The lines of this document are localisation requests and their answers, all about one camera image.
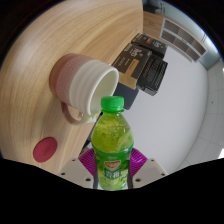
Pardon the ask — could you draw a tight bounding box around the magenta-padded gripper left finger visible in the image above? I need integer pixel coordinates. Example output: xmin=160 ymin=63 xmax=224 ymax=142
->
xmin=58 ymin=147 xmax=99 ymax=190

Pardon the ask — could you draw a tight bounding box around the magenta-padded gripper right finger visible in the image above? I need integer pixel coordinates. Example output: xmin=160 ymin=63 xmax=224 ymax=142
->
xmin=128 ymin=147 xmax=169 ymax=189

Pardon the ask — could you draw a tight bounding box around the green drink bottle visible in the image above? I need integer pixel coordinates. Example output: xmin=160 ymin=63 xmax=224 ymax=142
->
xmin=91 ymin=95 xmax=135 ymax=192

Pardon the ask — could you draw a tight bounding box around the flat round red coaster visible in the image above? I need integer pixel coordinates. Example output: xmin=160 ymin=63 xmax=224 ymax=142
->
xmin=32 ymin=136 xmax=59 ymax=164

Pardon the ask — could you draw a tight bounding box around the dark brown box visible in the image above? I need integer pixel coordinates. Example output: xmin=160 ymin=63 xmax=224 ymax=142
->
xmin=130 ymin=32 xmax=168 ymax=59

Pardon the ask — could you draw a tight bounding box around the wooden glass-door cabinet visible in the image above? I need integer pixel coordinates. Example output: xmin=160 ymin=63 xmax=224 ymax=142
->
xmin=143 ymin=9 xmax=214 ymax=69

